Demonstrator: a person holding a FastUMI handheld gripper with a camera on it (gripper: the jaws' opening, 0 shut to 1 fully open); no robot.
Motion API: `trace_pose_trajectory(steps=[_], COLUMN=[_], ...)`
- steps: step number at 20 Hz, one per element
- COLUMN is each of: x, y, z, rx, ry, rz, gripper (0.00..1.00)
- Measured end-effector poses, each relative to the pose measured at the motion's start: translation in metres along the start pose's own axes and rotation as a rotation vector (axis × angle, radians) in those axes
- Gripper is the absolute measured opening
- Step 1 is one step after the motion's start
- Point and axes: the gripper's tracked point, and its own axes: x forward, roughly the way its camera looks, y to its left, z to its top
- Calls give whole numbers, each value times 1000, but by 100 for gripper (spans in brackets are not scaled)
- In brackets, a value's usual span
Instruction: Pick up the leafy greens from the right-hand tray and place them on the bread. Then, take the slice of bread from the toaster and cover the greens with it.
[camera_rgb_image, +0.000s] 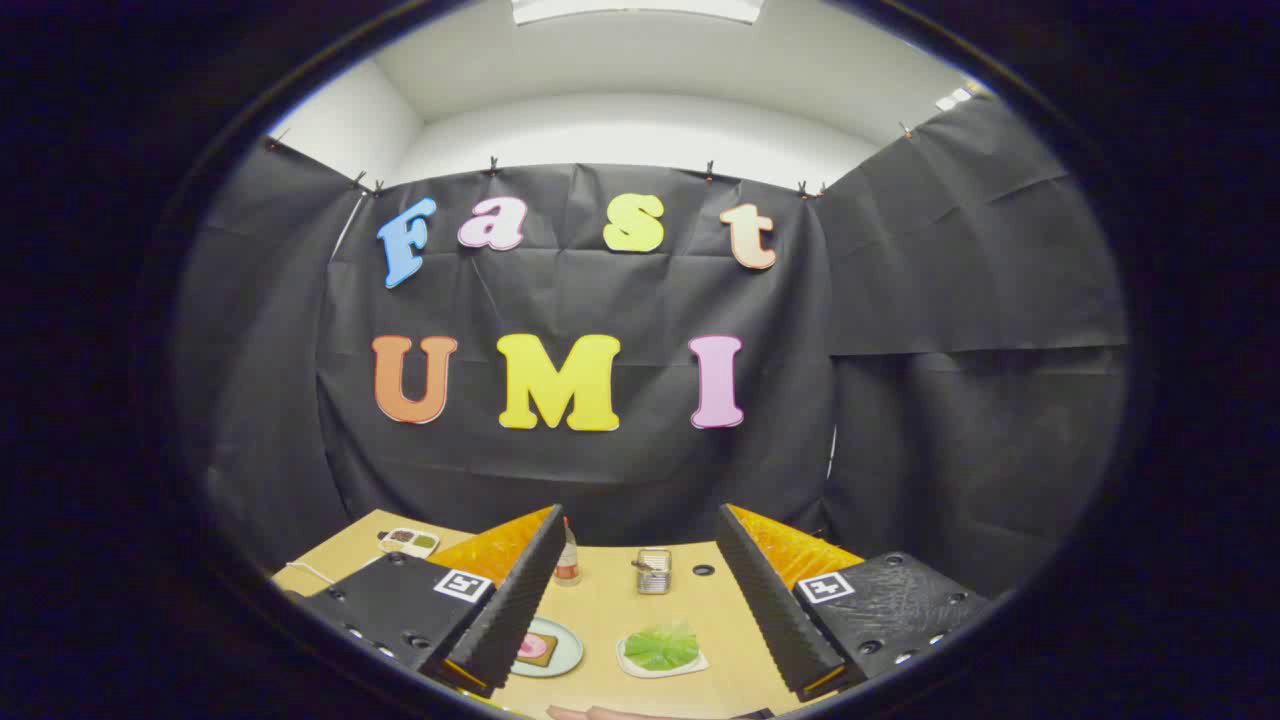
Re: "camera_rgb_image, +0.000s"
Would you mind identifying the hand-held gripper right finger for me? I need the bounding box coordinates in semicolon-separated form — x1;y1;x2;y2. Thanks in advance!
714;503;992;702

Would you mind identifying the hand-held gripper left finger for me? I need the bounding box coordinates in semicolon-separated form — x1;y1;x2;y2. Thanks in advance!
298;504;567;699

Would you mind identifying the green lettuce leaf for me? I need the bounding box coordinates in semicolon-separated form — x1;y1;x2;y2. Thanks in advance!
623;623;701;671

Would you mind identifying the pale green round plate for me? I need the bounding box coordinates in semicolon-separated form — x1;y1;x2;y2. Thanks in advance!
510;616;584;679

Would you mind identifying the white divided seasoning tray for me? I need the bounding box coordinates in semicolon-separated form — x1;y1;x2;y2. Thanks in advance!
378;527;441;559

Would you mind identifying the white square plate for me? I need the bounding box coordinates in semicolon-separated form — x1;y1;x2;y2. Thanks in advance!
616;630;709;680

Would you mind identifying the ceiling light panel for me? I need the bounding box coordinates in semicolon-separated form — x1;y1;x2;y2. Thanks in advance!
512;0;766;26

